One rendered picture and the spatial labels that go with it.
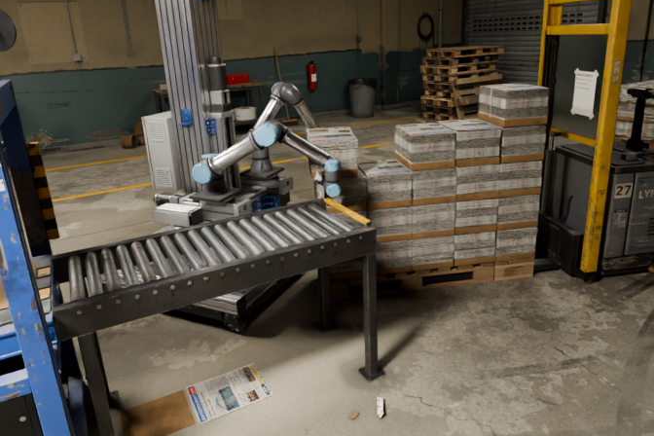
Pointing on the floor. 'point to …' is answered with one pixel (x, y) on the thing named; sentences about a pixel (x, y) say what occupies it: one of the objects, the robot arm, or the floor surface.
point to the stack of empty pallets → (450, 58)
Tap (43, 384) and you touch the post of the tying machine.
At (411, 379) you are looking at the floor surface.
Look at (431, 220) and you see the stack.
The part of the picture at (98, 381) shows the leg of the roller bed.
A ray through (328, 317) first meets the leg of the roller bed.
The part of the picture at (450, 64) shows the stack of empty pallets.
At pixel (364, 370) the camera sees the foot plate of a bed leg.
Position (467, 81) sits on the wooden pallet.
